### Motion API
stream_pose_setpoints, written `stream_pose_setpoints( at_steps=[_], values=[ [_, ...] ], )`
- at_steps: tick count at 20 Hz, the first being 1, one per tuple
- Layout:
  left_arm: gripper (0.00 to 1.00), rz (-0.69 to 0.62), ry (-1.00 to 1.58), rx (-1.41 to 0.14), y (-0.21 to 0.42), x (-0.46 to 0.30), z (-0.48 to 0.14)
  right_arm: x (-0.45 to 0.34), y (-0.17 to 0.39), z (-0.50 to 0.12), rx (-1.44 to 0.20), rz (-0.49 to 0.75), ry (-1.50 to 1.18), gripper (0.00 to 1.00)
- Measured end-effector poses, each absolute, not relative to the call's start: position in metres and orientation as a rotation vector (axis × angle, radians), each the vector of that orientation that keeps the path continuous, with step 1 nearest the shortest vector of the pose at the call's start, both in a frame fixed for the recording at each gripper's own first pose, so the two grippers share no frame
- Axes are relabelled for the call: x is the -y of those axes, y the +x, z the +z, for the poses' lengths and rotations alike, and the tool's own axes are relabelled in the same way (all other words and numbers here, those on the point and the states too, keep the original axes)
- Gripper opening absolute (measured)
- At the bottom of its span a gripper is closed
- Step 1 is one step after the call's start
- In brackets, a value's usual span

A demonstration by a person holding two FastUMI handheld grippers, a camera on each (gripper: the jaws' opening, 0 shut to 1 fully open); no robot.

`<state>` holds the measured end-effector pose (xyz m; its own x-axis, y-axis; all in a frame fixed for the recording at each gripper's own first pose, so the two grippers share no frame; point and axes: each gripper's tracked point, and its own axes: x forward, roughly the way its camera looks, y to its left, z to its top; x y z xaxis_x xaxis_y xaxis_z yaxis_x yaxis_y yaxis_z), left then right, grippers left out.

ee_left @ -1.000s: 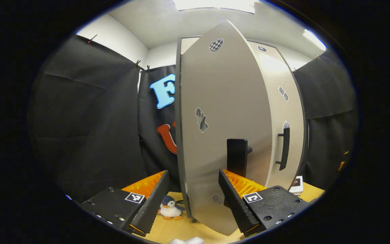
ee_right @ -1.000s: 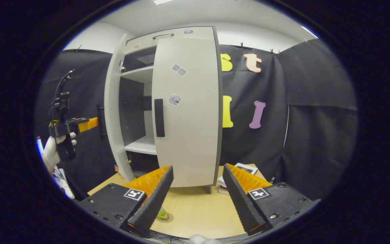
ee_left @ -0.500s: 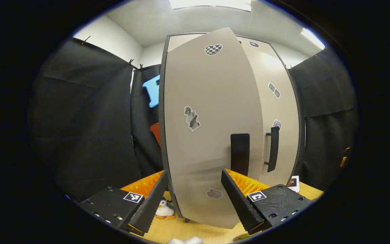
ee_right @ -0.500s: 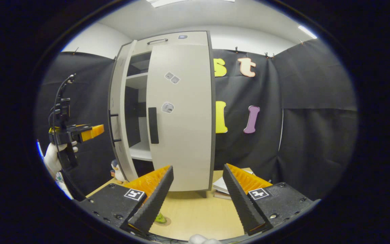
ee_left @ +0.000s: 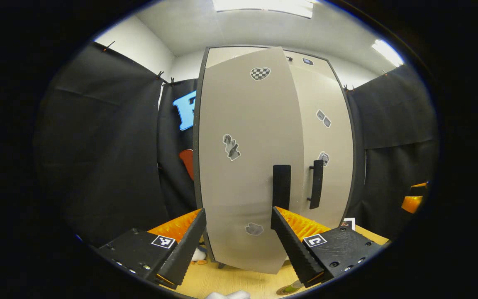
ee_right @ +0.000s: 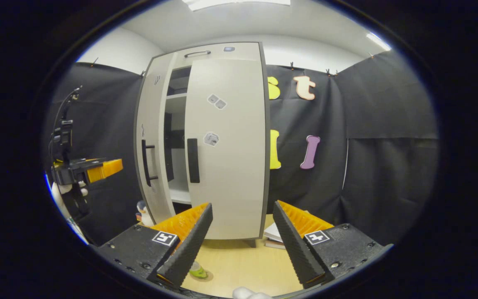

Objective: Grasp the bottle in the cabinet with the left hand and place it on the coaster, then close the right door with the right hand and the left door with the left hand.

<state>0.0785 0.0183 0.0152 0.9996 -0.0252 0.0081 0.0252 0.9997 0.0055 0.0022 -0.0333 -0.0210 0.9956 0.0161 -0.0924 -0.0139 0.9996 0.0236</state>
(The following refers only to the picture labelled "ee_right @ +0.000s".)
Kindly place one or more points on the large ceiling light panel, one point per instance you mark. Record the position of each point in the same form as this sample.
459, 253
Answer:
235, 3

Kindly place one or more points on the white book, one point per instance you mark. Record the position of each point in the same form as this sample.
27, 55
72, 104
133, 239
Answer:
274, 232

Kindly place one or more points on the black backdrop cloth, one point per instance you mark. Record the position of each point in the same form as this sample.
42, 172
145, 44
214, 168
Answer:
388, 104

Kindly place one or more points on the round cork coaster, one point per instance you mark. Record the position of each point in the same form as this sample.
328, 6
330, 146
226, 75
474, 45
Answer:
210, 275

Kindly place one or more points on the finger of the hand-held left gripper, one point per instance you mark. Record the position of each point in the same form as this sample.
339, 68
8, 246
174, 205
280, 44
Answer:
98, 170

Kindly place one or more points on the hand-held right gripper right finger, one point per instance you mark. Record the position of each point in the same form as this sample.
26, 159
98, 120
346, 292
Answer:
293, 245

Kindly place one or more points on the small toy figure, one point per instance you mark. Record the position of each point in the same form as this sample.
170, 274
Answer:
143, 214

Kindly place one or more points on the brown book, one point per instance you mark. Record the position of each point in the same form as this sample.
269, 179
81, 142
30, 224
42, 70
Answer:
275, 245

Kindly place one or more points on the green drink bottle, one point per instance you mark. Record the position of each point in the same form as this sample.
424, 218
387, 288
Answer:
198, 272

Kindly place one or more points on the white cabinet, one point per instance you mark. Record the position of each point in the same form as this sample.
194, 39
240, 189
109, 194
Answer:
176, 104

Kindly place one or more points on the white cabinet drawer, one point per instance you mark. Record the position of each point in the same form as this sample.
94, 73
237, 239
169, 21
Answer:
222, 50

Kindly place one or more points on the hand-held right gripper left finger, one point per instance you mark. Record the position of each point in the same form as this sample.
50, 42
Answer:
189, 245

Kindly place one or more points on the white cabinet door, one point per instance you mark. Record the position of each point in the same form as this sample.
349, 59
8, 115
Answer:
152, 124
230, 166

